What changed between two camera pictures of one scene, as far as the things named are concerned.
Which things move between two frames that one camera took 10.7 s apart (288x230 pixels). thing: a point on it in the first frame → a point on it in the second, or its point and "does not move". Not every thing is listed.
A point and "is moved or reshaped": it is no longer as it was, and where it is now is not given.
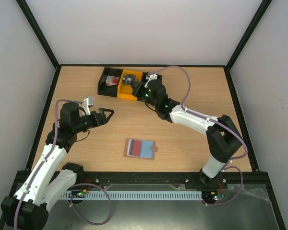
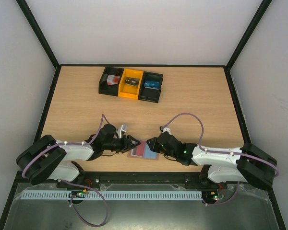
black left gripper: [102, 120] → [127, 145]
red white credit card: [112, 80] does not move
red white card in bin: [112, 80] does not move
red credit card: [136, 147] is moved or reshaped
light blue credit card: [146, 151] is moved or reshaped
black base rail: [249, 177] does not move
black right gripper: [138, 86] → [154, 143]
